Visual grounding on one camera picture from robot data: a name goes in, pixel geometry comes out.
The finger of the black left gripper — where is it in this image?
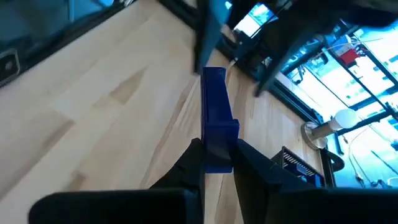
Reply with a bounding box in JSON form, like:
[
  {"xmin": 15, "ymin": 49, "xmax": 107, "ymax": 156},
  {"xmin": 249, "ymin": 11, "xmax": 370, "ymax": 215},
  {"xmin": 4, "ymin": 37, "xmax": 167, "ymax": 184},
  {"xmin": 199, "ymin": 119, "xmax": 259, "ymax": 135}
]
[
  {"xmin": 253, "ymin": 33, "xmax": 315, "ymax": 98},
  {"xmin": 193, "ymin": 0, "xmax": 231, "ymax": 75}
]

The red machine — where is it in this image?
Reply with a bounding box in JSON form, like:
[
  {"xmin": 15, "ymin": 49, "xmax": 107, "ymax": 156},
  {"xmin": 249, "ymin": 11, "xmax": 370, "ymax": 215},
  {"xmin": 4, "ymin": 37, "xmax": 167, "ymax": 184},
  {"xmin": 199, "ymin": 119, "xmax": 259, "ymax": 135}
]
[{"xmin": 338, "ymin": 48, "xmax": 361, "ymax": 66}]

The globe bulb lamp wooden base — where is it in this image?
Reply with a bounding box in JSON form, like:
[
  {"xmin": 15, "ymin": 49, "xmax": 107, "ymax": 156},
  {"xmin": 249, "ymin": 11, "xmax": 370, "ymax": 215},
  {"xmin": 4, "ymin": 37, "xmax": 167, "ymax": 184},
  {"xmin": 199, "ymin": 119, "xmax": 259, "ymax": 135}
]
[{"xmin": 300, "ymin": 108, "xmax": 359, "ymax": 151}]

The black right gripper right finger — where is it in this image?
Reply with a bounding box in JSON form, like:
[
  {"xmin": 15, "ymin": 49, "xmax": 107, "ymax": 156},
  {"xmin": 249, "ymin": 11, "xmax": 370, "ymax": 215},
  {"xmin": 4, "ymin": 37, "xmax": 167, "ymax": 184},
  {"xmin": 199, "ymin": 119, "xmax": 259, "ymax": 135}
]
[{"xmin": 232, "ymin": 138, "xmax": 325, "ymax": 224}]

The black computer monitor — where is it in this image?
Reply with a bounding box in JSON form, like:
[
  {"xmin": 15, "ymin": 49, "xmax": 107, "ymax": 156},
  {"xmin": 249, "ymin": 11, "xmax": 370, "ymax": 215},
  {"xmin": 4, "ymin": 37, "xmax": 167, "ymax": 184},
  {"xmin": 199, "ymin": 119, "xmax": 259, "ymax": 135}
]
[{"xmin": 233, "ymin": 2, "xmax": 279, "ymax": 39}]

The black slotted plastic basket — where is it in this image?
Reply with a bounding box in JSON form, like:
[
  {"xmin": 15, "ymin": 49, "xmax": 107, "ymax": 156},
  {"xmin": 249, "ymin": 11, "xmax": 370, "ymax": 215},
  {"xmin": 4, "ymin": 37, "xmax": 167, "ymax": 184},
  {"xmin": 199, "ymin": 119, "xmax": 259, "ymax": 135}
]
[{"xmin": 272, "ymin": 146, "xmax": 326, "ymax": 189}]

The large window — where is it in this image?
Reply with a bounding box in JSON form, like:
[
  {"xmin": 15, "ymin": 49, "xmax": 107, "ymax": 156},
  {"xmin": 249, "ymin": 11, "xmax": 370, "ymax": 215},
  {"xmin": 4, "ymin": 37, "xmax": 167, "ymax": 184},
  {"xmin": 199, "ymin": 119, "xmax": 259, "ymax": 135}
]
[{"xmin": 279, "ymin": 18, "xmax": 398, "ymax": 189}]

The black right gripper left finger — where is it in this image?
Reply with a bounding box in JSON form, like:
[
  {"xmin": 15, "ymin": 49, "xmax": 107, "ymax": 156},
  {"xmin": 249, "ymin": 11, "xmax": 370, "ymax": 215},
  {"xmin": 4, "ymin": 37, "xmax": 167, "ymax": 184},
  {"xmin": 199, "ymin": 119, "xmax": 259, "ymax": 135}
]
[{"xmin": 149, "ymin": 138, "xmax": 206, "ymax": 224}]

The navy box with clear window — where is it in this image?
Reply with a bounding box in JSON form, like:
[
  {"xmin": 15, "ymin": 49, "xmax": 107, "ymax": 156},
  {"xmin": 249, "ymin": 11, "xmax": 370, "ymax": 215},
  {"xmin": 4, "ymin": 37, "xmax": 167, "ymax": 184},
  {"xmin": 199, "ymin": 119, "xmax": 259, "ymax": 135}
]
[{"xmin": 200, "ymin": 66, "xmax": 241, "ymax": 174}]

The black table-level camera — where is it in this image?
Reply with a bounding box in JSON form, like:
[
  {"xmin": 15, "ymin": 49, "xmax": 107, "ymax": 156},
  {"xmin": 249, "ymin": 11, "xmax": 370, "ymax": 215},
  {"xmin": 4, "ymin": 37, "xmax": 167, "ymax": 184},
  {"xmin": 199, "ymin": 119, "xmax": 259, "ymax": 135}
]
[{"xmin": 0, "ymin": 48, "xmax": 21, "ymax": 85}]

